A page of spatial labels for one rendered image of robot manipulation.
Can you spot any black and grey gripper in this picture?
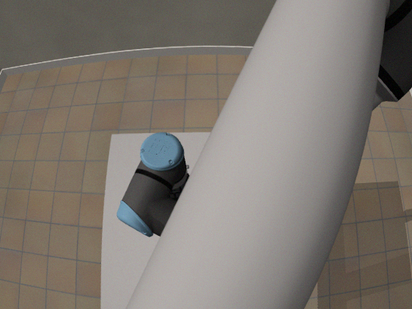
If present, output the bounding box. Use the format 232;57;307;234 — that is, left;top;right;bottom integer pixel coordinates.
169;174;189;201

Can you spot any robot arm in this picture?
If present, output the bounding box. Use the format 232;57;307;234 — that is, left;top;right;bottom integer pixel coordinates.
117;0;412;309

